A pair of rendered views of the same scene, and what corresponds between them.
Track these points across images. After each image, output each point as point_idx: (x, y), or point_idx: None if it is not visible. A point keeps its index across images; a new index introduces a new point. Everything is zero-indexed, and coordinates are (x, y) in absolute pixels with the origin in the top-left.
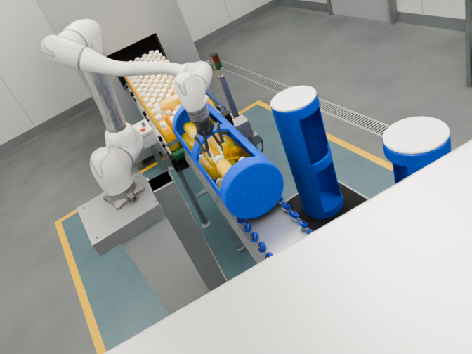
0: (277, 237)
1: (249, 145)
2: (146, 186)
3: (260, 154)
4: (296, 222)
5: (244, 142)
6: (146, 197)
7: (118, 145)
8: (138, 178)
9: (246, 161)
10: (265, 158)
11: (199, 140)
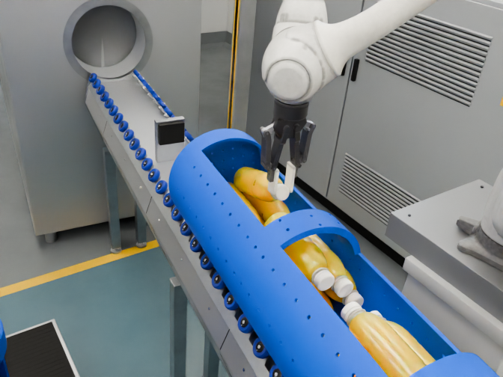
0: None
1: (213, 182)
2: (459, 253)
3: (195, 168)
4: None
5: (224, 182)
6: (438, 228)
7: None
8: (502, 280)
9: (216, 135)
10: (188, 161)
11: (302, 132)
